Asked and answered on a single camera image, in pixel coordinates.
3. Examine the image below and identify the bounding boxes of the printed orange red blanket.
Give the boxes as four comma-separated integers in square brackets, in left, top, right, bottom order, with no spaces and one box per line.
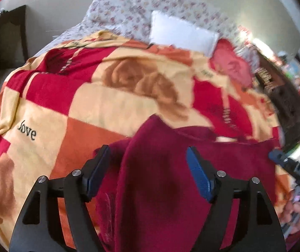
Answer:
[0,30,295,250]

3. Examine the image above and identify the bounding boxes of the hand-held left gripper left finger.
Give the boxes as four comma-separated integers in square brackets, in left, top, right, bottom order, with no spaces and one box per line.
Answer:
[9,144,111,252]

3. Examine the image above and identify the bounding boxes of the dark wooden table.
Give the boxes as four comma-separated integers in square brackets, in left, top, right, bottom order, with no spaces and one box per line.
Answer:
[0,5,29,111]

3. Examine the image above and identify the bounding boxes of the white pillow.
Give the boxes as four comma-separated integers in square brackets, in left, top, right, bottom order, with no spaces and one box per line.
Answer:
[148,10,220,57]

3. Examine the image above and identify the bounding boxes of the red heart-shaped cushion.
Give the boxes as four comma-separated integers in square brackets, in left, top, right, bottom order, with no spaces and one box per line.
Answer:
[209,39,255,91]

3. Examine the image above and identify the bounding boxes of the floral bed sheet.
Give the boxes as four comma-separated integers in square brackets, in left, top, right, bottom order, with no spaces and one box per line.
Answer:
[33,22,98,58]

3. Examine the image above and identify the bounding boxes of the person's right hand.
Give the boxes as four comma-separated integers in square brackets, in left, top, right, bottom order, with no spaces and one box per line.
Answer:
[281,202,300,234]

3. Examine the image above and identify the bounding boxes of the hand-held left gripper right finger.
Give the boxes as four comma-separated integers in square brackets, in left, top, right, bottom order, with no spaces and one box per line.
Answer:
[186,146,287,252]

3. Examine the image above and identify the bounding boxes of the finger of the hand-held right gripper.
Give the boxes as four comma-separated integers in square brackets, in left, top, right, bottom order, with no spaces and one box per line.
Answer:
[268,150,300,181]

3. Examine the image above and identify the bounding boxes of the carved dark wooden bed frame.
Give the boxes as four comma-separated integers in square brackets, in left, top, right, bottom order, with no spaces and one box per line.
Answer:
[252,52,300,153]

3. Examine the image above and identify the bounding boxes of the floral quilt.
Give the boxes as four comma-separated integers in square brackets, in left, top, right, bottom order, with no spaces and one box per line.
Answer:
[83,0,261,69]

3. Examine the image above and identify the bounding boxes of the maroon fleece garment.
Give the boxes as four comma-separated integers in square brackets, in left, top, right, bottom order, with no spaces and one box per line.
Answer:
[93,115,284,252]

